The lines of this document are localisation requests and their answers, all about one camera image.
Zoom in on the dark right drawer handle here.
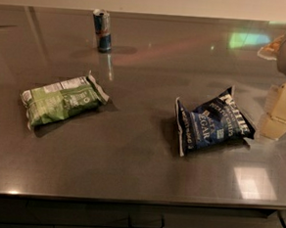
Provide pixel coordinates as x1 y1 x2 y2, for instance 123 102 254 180
277 210 286 228

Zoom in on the dark drawer handle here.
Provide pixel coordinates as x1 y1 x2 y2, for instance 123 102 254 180
277 210 286 228
127 214 165 228

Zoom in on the blue energy drink can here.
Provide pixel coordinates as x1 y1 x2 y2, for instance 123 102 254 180
93 9 112 53

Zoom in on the blue kettle chip bag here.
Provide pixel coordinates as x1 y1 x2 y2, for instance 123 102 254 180
175 87 256 156

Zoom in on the green jalapeno chip bag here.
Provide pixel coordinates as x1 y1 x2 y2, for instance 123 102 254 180
21 73 109 128

